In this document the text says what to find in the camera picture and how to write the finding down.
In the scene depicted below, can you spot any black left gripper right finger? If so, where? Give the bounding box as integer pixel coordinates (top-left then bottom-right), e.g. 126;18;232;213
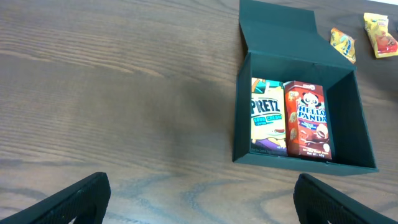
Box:
293;173;397;224

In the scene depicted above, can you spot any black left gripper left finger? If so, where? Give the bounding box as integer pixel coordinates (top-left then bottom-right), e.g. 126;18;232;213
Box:
1;172;111;224

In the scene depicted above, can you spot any red Hello Panda box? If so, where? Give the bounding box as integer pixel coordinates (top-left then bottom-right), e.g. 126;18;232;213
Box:
284;81;332;160

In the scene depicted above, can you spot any yellow green Pretz box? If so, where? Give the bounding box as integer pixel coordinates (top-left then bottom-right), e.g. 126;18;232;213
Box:
251;78;287;156

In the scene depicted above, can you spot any black gift box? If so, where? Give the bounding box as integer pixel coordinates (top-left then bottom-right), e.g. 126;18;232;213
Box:
233;1;377;176

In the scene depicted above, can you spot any small orange candy packet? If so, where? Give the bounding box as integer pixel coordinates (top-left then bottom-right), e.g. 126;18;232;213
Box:
330;27;356;64

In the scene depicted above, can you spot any yellow orange snack packet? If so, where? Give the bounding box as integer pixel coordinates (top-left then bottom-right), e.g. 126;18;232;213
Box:
363;12;397;58

